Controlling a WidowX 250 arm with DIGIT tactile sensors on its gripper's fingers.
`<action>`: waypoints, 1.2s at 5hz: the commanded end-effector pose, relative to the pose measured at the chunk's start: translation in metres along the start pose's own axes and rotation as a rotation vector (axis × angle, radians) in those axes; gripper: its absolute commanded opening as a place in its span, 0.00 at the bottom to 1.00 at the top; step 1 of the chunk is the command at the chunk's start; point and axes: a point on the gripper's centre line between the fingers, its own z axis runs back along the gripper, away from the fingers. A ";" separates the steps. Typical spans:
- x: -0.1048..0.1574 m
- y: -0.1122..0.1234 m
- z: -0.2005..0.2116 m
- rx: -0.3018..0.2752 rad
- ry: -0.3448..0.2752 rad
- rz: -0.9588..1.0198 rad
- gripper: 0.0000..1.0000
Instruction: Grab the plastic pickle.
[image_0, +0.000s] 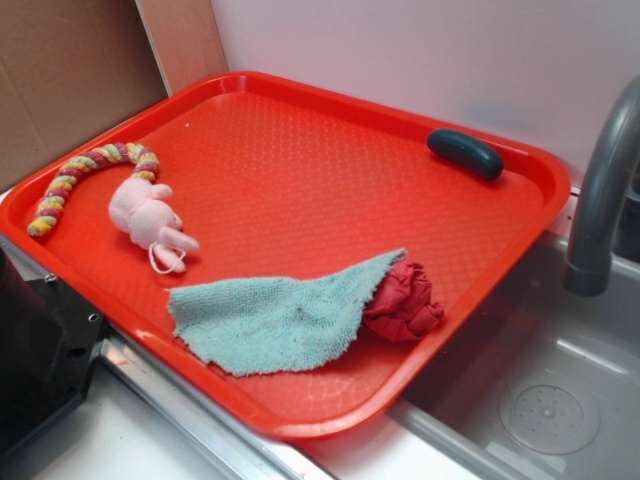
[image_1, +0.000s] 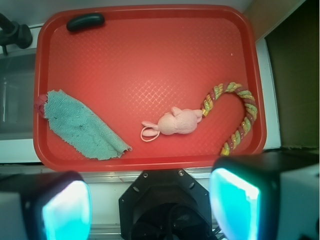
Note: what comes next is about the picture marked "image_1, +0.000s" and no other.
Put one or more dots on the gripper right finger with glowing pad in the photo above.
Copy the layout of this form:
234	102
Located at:
267	196

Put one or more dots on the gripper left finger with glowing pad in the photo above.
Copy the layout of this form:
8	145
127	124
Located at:
45	206

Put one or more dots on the dark green plastic pickle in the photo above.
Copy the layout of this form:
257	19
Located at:
85	21

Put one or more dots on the teal terry cloth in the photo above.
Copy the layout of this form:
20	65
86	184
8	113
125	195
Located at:
80	127

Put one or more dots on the red crumpled cloth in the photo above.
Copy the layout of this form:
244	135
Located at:
39	105

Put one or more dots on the pink plush bunny toy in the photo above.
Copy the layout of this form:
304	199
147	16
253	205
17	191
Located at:
177	121

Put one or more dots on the grey toy sink basin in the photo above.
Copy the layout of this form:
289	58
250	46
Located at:
17	79

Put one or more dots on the red plastic tray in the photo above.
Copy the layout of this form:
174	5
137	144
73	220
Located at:
141	62

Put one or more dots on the brown cardboard panel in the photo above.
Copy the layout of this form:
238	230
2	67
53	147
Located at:
287	34

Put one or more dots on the grey sink faucet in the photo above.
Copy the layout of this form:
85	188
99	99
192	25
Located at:
13	33

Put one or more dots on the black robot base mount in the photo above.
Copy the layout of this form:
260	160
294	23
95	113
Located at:
165	205

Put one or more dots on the multicolour twisted rope toy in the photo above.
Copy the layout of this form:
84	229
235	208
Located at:
246	125

